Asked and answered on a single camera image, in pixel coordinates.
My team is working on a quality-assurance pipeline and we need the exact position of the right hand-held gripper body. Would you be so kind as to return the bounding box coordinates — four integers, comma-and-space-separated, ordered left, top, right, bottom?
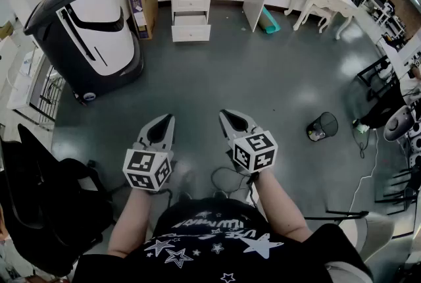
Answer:
225, 126, 279, 178

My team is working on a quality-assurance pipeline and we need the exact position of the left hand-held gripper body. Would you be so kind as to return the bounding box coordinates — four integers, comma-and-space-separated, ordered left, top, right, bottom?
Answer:
122, 140, 175, 193

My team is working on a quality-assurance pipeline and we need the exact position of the white cabinet door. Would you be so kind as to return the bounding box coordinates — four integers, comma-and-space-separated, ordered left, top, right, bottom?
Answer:
171, 11, 212, 43

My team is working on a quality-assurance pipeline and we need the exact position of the person's left forearm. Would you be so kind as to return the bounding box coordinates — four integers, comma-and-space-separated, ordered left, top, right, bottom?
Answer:
107, 188, 157, 259

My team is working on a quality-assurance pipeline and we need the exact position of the person's right forearm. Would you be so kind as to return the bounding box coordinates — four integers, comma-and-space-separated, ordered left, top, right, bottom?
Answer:
251, 168, 312, 243

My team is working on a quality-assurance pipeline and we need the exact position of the teal box under desk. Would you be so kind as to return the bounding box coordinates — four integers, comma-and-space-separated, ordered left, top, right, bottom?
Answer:
257, 6, 280, 35

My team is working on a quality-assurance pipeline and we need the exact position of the small white drawer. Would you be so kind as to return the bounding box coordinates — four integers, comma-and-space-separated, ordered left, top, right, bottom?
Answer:
173, 0, 211, 11

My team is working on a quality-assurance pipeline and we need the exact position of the black office chair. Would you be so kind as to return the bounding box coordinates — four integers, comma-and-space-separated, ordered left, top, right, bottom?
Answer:
0, 123, 116, 276

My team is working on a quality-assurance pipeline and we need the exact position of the black star-print shirt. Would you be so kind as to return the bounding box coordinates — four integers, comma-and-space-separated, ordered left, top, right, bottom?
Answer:
71, 196, 374, 283

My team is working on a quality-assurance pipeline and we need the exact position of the white vanity stool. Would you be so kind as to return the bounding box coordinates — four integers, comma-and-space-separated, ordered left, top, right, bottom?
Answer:
292, 1, 338, 34

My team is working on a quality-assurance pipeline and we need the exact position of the white shelf unit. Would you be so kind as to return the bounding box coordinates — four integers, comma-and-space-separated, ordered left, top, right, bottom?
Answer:
6, 44, 45, 111

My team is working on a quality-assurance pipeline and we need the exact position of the brown cardboard box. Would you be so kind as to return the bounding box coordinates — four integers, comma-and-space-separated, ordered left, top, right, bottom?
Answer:
127, 0, 159, 41

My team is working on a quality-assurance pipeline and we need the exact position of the black metal stool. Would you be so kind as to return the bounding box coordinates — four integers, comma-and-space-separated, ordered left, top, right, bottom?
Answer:
357, 56, 401, 102

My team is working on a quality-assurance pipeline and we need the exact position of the grey domed device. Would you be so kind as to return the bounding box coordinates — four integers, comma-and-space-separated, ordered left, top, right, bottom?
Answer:
383, 105, 421, 174

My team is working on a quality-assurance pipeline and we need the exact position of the long white desk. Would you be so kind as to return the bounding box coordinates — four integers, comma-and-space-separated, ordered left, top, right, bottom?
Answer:
345, 0, 421, 80

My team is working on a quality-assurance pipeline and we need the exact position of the black wire waste bin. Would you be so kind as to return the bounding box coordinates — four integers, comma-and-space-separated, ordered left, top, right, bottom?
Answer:
305, 111, 339, 143

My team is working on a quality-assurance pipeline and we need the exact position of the black wire rack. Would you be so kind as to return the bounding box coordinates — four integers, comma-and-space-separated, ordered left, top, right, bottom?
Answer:
30, 63, 66, 124

